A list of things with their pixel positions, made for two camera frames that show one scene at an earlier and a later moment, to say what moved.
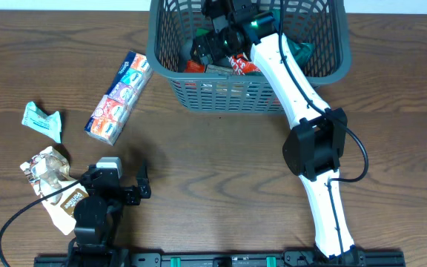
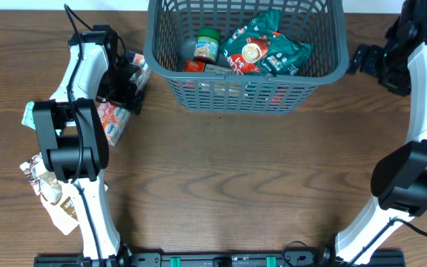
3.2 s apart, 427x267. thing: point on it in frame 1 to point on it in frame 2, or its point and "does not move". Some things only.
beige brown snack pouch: (49, 171) does not move
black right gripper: (211, 41) to (400, 85)
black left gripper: (132, 193) to (118, 96)
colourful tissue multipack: (118, 101) does not move
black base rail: (222, 259) does not move
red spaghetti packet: (239, 64) to (194, 65)
